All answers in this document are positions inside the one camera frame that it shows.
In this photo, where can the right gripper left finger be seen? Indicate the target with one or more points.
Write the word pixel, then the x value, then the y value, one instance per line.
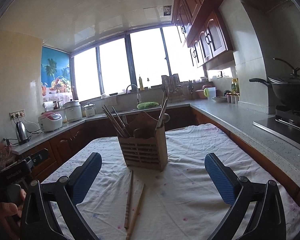
pixel 38 220

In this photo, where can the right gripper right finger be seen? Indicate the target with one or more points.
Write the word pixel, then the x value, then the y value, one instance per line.
pixel 268 218

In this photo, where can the long metal chopstick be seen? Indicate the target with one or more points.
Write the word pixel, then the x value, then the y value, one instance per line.
pixel 162 112

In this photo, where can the person's left hand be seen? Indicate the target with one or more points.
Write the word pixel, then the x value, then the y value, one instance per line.
pixel 8 210

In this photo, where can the lower wooden counter cabinets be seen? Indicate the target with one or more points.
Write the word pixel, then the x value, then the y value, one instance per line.
pixel 65 145

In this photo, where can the steel electric kettle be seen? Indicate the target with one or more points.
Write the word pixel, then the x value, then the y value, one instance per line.
pixel 21 133

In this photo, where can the floral white tablecloth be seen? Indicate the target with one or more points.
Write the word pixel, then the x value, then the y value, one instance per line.
pixel 180 202

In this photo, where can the white red rice cooker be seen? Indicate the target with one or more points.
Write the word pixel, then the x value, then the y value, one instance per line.
pixel 49 122

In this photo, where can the gas stove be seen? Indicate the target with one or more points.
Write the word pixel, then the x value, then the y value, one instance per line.
pixel 285 125

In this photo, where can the large white cooker pot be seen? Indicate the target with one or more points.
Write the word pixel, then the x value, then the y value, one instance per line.
pixel 73 111

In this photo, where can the small white electric pot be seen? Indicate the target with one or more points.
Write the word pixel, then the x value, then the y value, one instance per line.
pixel 89 109

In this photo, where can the bamboo chopsticks in holder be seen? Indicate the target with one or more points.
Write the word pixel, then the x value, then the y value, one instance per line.
pixel 117 123

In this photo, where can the tropical fruit poster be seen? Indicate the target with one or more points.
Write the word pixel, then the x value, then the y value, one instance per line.
pixel 55 76

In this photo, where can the wooden utensil holder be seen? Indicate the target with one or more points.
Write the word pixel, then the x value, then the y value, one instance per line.
pixel 146 146

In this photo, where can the metal fork in holder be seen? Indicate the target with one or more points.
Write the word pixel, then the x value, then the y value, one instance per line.
pixel 124 120

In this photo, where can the yellow oil bottle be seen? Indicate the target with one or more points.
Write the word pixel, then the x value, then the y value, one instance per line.
pixel 235 86

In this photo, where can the black wok with lid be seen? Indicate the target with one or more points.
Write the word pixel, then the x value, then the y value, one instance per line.
pixel 286 89

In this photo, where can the white green-lid container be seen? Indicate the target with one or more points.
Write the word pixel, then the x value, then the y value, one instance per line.
pixel 209 92

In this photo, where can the red plastic basin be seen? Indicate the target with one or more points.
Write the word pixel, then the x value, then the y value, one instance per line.
pixel 200 92

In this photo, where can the green colander basket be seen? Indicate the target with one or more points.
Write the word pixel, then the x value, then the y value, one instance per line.
pixel 147 105

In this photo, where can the chrome sink faucet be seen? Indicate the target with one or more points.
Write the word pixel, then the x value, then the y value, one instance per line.
pixel 132 88

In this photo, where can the dish drying rack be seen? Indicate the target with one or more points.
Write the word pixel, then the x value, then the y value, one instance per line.
pixel 172 88

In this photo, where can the yellow dish soap bottle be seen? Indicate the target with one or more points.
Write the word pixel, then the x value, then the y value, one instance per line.
pixel 141 84

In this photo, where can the wall power socket strip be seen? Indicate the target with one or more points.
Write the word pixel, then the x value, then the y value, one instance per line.
pixel 17 114

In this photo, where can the upper wooden wall cabinets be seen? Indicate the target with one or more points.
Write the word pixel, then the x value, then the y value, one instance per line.
pixel 202 30

